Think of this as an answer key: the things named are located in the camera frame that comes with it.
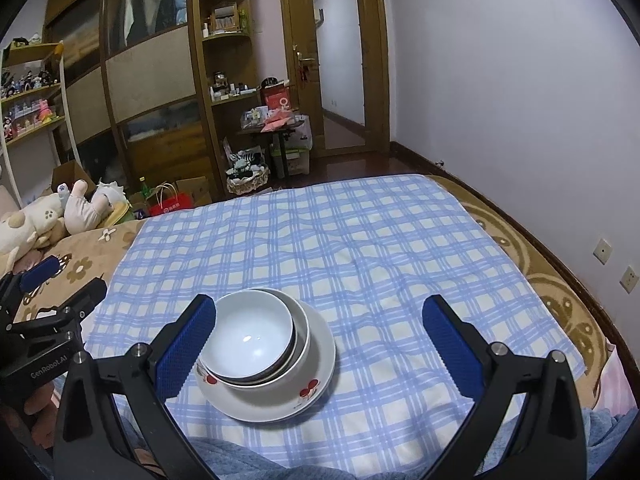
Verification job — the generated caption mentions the blue plaid cloth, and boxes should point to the blue plaid cloth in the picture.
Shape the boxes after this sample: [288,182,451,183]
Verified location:
[82,174,586,466]

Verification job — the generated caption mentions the cardboard box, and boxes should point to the cardboard box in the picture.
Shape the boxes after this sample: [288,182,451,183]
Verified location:
[50,160,98,201]
[170,176,213,208]

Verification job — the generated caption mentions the wooden organizer box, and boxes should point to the wooden organizer box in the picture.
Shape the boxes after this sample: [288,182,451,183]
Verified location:
[210,5,240,33]

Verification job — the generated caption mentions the cream plush toy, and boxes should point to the cream plush toy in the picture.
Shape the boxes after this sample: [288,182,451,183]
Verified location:
[0,192,68,261]

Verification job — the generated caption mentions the wicker basket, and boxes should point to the wicker basket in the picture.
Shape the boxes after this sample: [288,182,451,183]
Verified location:
[226,167,271,196]

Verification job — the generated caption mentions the collection of figurines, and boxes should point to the collection of figurines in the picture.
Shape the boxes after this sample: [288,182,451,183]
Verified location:
[0,65,56,141]

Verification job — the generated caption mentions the wooden door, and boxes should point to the wooden door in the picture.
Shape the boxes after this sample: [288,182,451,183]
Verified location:
[280,0,391,153]

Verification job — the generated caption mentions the brown floral blanket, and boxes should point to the brown floral blanket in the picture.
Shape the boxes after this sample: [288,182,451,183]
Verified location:
[0,220,146,341]

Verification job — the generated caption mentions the white-haired doll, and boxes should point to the white-haired doll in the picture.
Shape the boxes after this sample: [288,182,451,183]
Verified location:
[95,180,131,211]

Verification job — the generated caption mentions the wooden corner shelf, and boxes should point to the wooden corner shelf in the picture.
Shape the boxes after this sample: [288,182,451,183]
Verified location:
[197,0,256,111]

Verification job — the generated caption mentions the yellow green cushion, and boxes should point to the yellow green cushion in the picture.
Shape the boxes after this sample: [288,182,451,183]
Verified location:
[107,202,138,226]

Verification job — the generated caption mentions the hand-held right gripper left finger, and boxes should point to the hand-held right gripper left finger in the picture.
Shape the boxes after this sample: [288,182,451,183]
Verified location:
[52,294,218,480]

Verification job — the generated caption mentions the pile of clothes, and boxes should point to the pile of clothes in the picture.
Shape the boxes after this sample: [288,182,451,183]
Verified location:
[227,147,268,178]

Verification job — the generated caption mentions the large cherry print plate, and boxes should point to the large cherry print plate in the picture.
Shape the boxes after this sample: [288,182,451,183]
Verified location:
[195,305,337,423]

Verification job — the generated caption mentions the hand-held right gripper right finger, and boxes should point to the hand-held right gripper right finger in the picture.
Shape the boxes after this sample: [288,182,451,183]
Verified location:
[421,294,588,480]

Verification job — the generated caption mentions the white bowl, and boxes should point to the white bowl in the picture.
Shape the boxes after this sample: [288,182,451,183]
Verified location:
[202,287,312,401]

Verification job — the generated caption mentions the large red patterned bowl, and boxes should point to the large red patterned bowl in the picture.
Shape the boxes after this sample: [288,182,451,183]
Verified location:
[212,290,296,378]

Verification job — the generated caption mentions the pink papers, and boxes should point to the pink papers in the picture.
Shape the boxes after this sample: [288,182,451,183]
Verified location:
[260,112,296,133]

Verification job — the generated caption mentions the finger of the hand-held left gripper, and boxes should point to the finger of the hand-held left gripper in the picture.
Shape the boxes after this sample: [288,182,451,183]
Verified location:
[60,279,108,321]
[20,255,62,293]

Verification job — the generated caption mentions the person's left hand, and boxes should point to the person's left hand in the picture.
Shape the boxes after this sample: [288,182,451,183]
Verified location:
[22,380,63,448]

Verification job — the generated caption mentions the clear storage box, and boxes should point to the clear storage box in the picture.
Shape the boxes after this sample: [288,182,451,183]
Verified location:
[270,145,308,176]

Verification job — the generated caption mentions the pink bed sheet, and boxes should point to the pink bed sheet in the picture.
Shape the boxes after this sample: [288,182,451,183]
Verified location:
[582,340,621,411]

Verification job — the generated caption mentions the red box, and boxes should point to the red box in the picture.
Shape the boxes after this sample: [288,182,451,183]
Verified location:
[260,85,291,116]

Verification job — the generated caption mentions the white plastic bag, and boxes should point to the white plastic bag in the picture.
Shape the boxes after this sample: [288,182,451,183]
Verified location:
[290,115,313,151]

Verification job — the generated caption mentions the row of cosmetic bottles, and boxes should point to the row of cosmetic bottles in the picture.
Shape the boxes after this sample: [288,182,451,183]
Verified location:
[210,72,261,103]

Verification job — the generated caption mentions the dark side table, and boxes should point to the dark side table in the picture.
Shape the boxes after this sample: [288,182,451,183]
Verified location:
[237,122,301,178]

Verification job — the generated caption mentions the wooden wall shelf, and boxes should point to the wooden wall shelf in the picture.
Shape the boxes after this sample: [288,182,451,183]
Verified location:
[0,40,68,201]

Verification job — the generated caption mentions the red paper bag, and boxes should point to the red paper bag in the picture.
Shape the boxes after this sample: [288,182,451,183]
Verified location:
[147,185,193,218]

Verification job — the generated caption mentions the wooden wardrobe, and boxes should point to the wooden wardrobe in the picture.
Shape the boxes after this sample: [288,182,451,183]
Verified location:
[45,0,226,201]

